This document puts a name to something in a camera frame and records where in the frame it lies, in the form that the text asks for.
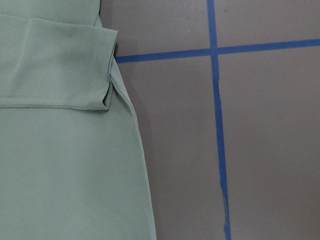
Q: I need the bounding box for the olive green long-sleeve shirt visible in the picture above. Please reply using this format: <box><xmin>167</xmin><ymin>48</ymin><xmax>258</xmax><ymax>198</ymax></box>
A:
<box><xmin>0</xmin><ymin>0</ymin><xmax>157</xmax><ymax>240</ymax></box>

